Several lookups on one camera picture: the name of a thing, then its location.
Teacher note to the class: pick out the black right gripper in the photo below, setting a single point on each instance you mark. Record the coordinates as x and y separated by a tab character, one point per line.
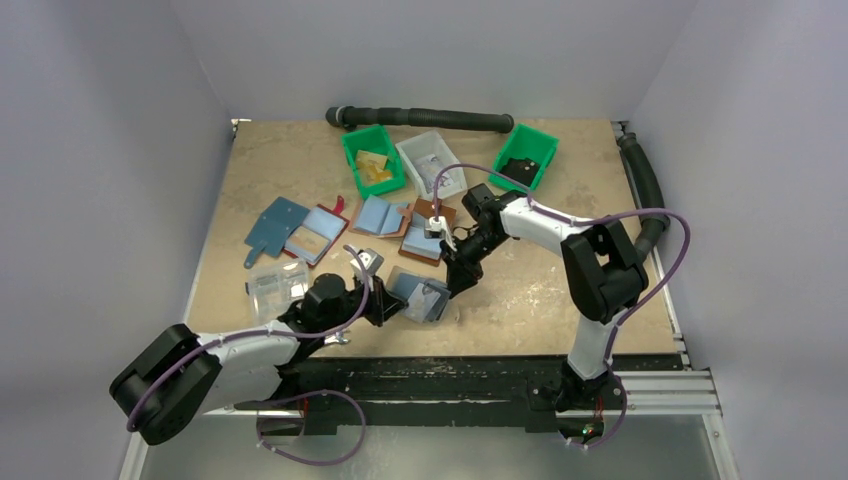
457	258

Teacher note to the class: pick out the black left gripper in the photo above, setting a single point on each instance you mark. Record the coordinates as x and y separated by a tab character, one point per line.
389	303

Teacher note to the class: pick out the cream card holder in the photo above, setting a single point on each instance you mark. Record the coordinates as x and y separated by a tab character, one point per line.
402	281

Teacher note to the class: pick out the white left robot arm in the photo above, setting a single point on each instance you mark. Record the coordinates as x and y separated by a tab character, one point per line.
183	374

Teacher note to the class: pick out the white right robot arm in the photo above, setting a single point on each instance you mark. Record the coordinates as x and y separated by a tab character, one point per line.
604	271

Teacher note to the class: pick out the brown open card holder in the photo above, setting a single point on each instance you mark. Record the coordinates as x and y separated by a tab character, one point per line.
415	244

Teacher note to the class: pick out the pink open card holder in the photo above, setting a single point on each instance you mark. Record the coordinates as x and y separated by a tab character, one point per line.
380	218

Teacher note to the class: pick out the red open card holder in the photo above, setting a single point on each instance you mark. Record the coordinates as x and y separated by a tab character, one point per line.
320	230

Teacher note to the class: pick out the blue card holder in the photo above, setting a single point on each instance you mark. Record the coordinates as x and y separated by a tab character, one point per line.
272	229

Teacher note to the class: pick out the gold card upper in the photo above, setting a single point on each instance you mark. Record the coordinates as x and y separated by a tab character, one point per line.
364	158

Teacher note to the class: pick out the clear plastic box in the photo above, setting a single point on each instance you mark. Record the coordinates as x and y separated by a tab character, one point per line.
273	288

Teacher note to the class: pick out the white translucent plastic bin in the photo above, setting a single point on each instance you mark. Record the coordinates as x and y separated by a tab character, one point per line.
452	182

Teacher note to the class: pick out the small green plastic bin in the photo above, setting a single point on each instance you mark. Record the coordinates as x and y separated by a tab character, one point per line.
525	142

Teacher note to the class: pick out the large green plastic bin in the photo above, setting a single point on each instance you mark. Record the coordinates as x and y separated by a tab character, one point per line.
374	139

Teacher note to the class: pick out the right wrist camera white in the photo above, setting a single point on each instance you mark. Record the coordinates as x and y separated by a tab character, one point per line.
438	229

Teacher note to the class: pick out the aluminium frame rail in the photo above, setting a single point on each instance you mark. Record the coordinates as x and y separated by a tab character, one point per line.
533	392

